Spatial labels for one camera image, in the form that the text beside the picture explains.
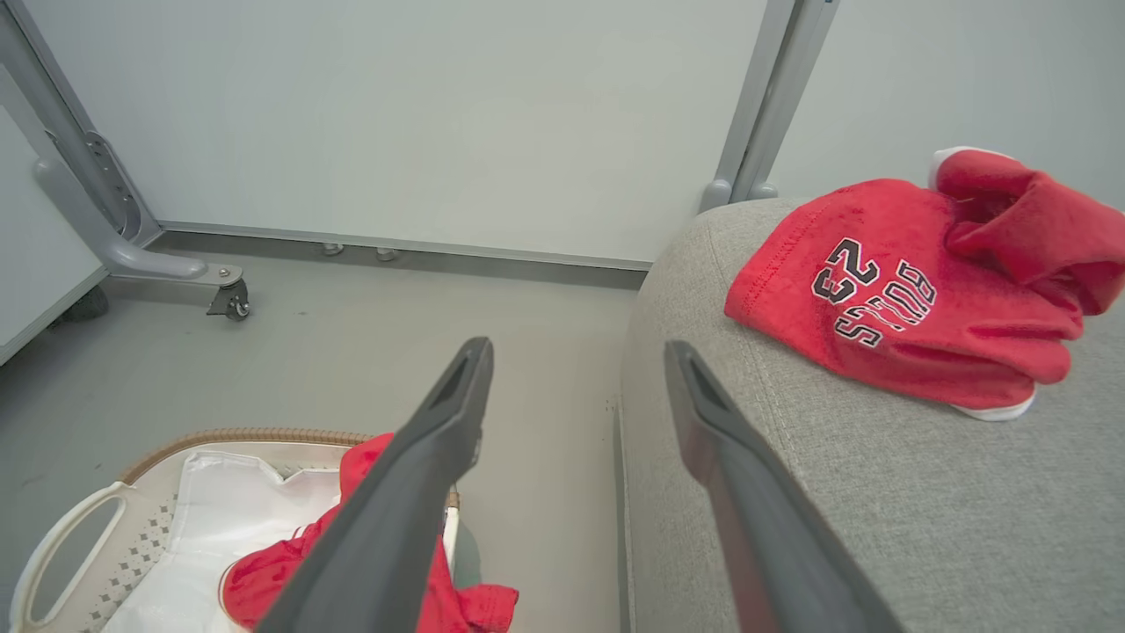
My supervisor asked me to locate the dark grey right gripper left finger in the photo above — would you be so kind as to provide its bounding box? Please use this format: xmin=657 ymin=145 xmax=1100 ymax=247
xmin=255 ymin=337 xmax=495 ymax=633

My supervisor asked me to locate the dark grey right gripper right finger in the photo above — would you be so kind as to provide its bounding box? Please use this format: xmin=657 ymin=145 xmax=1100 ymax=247
xmin=664 ymin=340 xmax=906 ymax=633

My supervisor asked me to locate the white laundry basket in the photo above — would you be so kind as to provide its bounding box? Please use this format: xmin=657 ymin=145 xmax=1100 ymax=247
xmin=9 ymin=428 xmax=461 ymax=633

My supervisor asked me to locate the grey fabric sofa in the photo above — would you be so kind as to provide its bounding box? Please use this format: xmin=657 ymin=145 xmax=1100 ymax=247
xmin=619 ymin=197 xmax=1125 ymax=633

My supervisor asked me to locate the red garment with white trim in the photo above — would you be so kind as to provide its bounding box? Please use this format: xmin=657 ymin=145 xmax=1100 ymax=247
xmin=219 ymin=433 xmax=519 ymax=633

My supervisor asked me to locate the red Bulls 23 jersey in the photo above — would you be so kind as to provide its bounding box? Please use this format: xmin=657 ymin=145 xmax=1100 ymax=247
xmin=724 ymin=147 xmax=1125 ymax=422

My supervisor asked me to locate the grey partition frame with caster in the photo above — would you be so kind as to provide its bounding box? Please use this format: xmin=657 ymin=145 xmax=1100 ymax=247
xmin=0 ymin=0 xmax=252 ymax=323

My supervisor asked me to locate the grey partition post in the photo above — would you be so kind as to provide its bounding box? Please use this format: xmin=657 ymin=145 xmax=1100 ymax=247
xmin=699 ymin=0 xmax=840 ymax=215

